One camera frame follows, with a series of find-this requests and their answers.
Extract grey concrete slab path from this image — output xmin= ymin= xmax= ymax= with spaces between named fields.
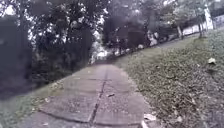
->
xmin=16 ymin=63 xmax=158 ymax=128

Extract grass verge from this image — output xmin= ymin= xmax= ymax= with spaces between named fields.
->
xmin=0 ymin=70 xmax=92 ymax=128

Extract leaf-strewn grass slope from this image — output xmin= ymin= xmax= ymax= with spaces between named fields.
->
xmin=113 ymin=26 xmax=224 ymax=128

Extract white wall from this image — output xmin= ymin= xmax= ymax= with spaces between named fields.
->
xmin=181 ymin=13 xmax=224 ymax=37

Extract dense dark trees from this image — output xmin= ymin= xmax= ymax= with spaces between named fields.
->
xmin=0 ymin=0 xmax=105 ymax=93
xmin=101 ymin=0 xmax=224 ymax=58

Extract robot's own part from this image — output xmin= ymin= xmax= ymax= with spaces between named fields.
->
xmin=140 ymin=120 xmax=150 ymax=128

